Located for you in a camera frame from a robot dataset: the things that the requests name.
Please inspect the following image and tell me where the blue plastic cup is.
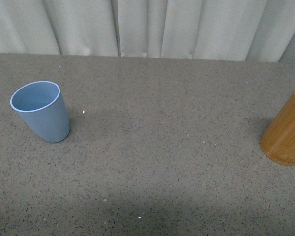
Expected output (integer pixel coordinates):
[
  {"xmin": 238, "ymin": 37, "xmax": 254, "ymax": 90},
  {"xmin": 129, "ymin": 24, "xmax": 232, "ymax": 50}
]
[{"xmin": 10, "ymin": 81, "xmax": 70, "ymax": 143}]

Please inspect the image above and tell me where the bamboo chopstick holder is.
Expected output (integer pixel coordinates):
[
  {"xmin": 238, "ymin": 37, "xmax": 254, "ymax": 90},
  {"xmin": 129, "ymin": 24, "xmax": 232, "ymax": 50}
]
[{"xmin": 260, "ymin": 91, "xmax": 295, "ymax": 166}]

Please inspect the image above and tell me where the white pleated curtain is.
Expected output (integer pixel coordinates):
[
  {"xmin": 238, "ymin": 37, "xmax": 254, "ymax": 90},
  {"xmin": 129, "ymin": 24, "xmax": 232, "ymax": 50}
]
[{"xmin": 0, "ymin": 0, "xmax": 295, "ymax": 63}]

